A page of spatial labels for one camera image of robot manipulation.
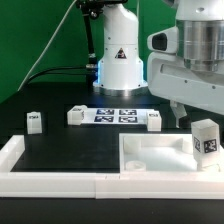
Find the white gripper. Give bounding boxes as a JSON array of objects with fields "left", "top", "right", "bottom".
[{"left": 147, "top": 52, "right": 224, "bottom": 128}]

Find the white square tabletop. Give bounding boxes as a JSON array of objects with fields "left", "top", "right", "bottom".
[{"left": 119, "top": 133, "right": 224, "bottom": 173}]

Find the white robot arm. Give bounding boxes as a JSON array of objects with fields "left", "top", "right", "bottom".
[{"left": 94, "top": 0, "right": 224, "bottom": 119}]

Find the tag marker sheet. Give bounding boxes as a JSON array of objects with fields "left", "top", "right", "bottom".
[{"left": 82, "top": 108, "right": 148, "bottom": 125}]

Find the white U-shaped fence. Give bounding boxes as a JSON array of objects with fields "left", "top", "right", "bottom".
[{"left": 0, "top": 135, "right": 224, "bottom": 199}]

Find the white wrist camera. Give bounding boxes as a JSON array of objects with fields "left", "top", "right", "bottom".
[{"left": 147, "top": 26, "right": 179, "bottom": 54}]

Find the black cable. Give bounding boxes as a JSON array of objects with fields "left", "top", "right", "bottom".
[{"left": 19, "top": 66, "right": 98, "bottom": 91}]

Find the white cable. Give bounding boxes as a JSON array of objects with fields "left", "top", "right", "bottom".
[{"left": 17, "top": 0, "right": 78, "bottom": 92}]

